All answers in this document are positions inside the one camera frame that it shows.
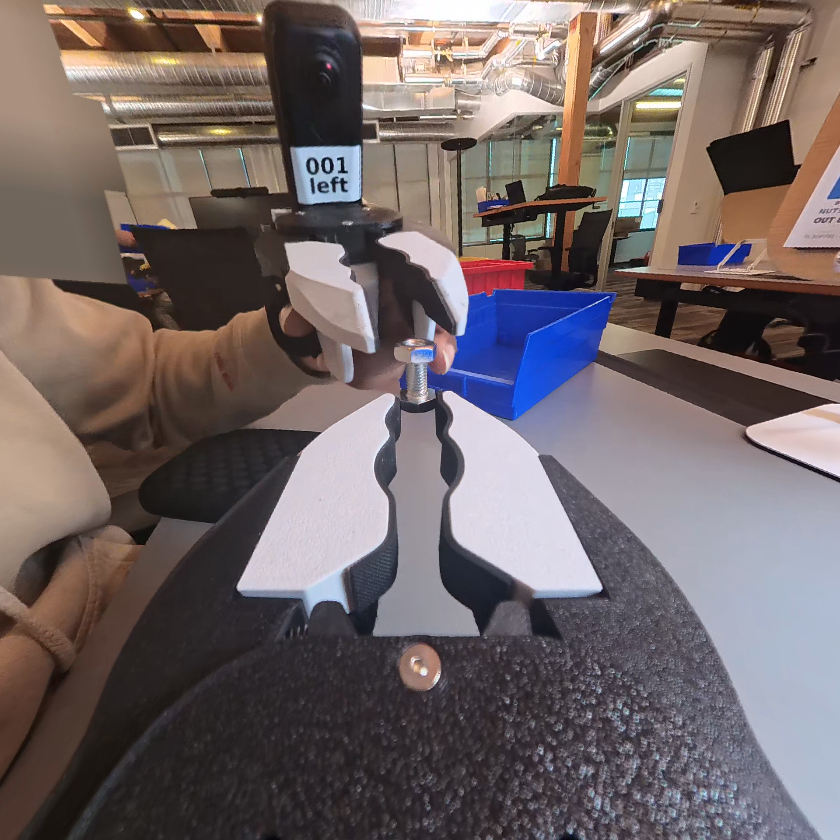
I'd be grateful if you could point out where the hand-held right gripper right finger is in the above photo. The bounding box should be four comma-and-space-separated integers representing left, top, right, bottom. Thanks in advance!
440, 392, 606, 611

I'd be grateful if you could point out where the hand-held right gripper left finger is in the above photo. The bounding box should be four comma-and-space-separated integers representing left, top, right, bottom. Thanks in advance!
237, 392, 400, 618

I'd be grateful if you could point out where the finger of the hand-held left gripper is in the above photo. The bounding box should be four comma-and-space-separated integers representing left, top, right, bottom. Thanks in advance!
378, 233, 471, 340
283, 241, 376, 355

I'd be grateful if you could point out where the steel hex bolt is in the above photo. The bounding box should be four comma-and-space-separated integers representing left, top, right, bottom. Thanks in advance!
394, 339, 441, 410

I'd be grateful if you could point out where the blue plastic bin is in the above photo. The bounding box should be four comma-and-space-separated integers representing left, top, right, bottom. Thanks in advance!
401, 289, 616, 421
679, 242, 752, 267

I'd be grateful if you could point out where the person's left forearm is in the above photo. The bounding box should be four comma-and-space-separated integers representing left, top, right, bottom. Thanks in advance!
53, 276, 316, 463

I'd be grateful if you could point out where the person's left hand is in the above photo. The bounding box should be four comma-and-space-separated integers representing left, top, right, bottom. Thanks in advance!
280, 305, 459, 395

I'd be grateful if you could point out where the red plastic bin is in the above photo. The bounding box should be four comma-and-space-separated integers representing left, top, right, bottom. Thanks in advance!
460, 258, 536, 296

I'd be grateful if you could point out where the black floor lamp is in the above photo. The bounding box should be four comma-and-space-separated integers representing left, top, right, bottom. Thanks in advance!
441, 137, 477, 257

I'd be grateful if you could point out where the black wrist rest pad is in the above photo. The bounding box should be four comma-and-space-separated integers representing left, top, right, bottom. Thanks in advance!
141, 427, 324, 523

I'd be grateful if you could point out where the wooden standing desk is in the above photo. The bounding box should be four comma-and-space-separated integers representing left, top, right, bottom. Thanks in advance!
476, 195, 607, 263

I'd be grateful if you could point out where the black mesh office chair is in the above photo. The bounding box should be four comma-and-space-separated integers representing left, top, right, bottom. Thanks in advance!
125, 191, 283, 329

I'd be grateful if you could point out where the person's torso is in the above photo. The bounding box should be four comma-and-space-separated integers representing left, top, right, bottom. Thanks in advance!
0, 348, 143, 778

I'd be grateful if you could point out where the white document stand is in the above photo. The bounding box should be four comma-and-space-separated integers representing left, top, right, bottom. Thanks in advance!
746, 92, 840, 480

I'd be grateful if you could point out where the wooden office desk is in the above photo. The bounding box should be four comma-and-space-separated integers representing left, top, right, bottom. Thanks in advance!
617, 263, 840, 355

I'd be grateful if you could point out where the black computer monitor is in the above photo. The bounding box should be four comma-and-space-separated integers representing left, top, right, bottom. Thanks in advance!
707, 121, 798, 195

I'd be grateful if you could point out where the printed instruction sheet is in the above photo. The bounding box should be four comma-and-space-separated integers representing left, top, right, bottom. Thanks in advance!
784, 155, 840, 250

